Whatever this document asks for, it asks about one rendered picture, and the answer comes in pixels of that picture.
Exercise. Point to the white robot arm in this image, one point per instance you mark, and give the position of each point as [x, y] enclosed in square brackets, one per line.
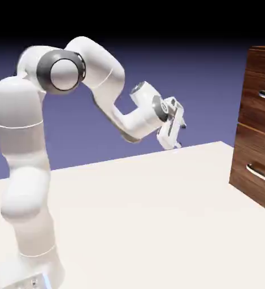
[21, 140]

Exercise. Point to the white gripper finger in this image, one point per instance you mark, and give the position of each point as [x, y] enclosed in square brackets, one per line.
[183, 125]
[178, 144]

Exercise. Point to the dark wood cabinet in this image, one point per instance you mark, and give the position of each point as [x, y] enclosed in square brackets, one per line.
[254, 63]

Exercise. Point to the dark wood drawer front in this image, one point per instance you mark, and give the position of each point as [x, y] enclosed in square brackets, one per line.
[252, 106]
[243, 158]

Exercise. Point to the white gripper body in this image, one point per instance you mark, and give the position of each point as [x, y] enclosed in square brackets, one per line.
[171, 132]

